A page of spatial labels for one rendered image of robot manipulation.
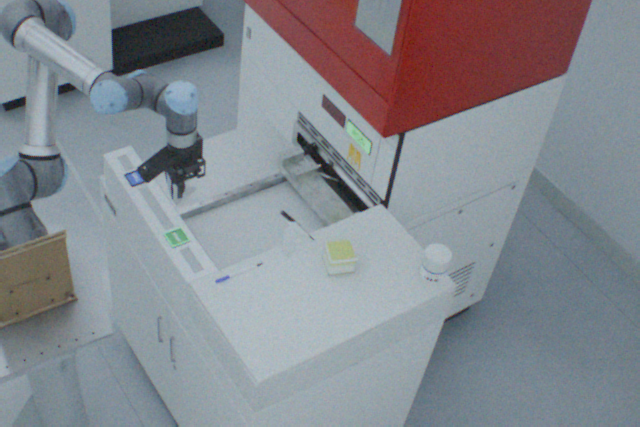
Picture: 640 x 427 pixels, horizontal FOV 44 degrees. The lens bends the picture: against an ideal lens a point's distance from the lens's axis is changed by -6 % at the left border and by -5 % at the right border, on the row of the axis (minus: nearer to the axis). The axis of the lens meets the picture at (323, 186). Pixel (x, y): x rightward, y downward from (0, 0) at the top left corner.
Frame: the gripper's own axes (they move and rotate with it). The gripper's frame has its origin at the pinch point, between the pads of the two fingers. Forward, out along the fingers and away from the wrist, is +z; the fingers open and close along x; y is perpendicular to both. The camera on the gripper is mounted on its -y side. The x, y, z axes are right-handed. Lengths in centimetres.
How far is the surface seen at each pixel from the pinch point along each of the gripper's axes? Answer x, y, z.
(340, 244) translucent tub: -27.3, 34.4, 7.4
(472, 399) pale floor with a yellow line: -48, 99, 111
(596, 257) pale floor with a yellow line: -21, 200, 111
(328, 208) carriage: -4, 49, 23
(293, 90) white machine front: 33, 59, 8
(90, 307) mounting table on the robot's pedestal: -0.3, -26.4, 28.7
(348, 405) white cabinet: -50, 29, 51
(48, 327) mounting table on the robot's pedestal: -1.4, -39.5, 28.7
